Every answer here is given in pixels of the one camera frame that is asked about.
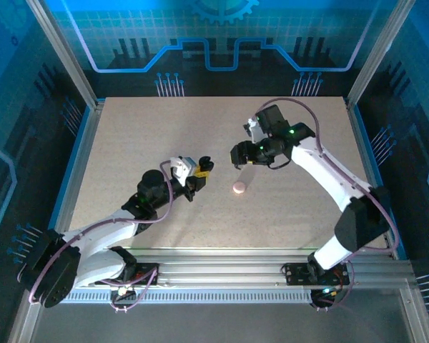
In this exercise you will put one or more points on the pink earbud charging case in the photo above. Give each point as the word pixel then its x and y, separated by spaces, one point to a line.
pixel 239 188

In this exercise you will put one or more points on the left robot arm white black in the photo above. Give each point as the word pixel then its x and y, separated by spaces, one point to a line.
pixel 111 228

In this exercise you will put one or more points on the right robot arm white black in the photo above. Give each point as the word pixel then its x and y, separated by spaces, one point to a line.
pixel 325 168

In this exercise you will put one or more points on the blue table edge strip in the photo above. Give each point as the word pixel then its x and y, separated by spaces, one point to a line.
pixel 72 160
pixel 373 160

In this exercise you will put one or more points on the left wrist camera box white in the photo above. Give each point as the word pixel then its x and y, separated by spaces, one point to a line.
pixel 182 167

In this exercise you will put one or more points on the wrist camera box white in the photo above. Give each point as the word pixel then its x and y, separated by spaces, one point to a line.
pixel 182 167
pixel 254 130

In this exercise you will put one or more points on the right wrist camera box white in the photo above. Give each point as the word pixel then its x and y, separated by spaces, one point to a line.
pixel 254 130

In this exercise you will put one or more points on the aluminium side rail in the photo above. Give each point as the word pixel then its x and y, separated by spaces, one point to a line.
pixel 365 160
pixel 81 160

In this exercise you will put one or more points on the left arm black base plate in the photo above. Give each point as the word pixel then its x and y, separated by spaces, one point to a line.
pixel 146 271

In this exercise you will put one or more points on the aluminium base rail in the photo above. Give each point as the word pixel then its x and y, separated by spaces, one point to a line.
pixel 218 268

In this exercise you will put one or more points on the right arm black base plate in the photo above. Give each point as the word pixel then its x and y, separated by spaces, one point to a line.
pixel 296 273

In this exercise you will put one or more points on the aluminium frame post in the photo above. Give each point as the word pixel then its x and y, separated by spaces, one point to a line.
pixel 377 53
pixel 67 53

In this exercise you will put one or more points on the aluminium frame beam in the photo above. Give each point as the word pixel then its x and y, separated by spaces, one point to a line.
pixel 26 321
pixel 421 321

